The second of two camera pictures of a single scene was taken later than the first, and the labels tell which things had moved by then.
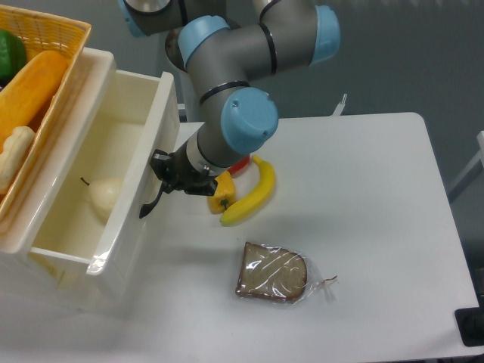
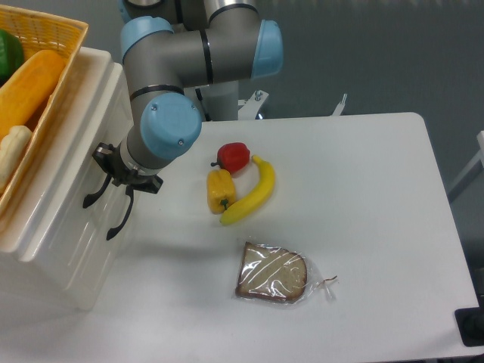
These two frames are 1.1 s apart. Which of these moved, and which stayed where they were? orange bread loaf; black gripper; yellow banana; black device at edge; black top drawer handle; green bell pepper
Moved: black gripper; black top drawer handle
Stayed: black device at edge; yellow banana; orange bread loaf; green bell pepper
